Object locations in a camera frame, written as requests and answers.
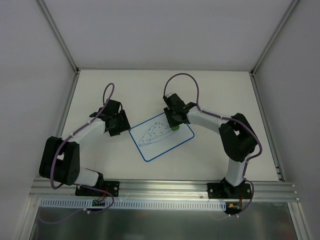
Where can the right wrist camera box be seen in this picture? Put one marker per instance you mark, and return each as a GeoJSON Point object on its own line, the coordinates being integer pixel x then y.
{"type": "Point", "coordinates": [173, 101]}

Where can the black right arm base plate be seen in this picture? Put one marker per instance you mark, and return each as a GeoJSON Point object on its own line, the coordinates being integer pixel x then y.
{"type": "Point", "coordinates": [225, 191]}

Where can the left green circuit board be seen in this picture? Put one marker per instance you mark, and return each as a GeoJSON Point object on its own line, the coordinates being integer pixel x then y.
{"type": "Point", "coordinates": [98, 203]}

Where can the aluminium front mounting rail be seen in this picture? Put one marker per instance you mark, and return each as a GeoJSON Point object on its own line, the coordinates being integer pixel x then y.
{"type": "Point", "coordinates": [176, 190]}

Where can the aluminium frame right rail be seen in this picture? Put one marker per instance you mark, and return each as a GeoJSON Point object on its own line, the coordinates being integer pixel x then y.
{"type": "Point", "coordinates": [258, 88]}

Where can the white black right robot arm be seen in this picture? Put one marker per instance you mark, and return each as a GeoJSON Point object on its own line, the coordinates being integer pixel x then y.
{"type": "Point", "coordinates": [239, 141]}

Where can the green whiteboard eraser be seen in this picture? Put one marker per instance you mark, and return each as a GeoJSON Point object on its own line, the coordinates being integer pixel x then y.
{"type": "Point", "coordinates": [175, 128]}

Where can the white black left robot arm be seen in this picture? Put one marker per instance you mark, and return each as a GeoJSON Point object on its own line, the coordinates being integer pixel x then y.
{"type": "Point", "coordinates": [60, 161]}

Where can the right circuit board connector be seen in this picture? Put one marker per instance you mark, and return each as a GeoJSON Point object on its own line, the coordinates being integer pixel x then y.
{"type": "Point", "coordinates": [235, 205]}

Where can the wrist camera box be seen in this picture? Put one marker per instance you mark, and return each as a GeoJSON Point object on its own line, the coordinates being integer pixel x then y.
{"type": "Point", "coordinates": [173, 101]}
{"type": "Point", "coordinates": [113, 107]}

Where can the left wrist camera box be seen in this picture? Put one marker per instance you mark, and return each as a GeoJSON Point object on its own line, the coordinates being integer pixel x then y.
{"type": "Point", "coordinates": [113, 107]}

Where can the blue framed whiteboard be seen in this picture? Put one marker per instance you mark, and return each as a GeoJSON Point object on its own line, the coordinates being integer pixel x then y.
{"type": "Point", "coordinates": [154, 137]}

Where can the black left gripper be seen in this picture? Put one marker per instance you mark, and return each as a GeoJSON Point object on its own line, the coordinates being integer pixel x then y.
{"type": "Point", "coordinates": [120, 125]}

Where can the aluminium frame rail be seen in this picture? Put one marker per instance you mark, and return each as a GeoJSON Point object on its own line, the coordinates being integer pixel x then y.
{"type": "Point", "coordinates": [258, 88]}
{"type": "Point", "coordinates": [65, 90]}

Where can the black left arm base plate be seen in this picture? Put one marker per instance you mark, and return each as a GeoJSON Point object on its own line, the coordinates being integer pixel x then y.
{"type": "Point", "coordinates": [110, 186]}

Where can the aluminium frame left rail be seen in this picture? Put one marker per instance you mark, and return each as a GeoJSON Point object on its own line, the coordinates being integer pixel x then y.
{"type": "Point", "coordinates": [65, 90]}

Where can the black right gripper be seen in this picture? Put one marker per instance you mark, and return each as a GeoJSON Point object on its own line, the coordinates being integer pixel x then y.
{"type": "Point", "coordinates": [173, 120]}

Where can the white slotted cable duct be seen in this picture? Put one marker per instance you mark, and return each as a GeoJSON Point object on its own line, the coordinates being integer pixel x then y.
{"type": "Point", "coordinates": [124, 204]}

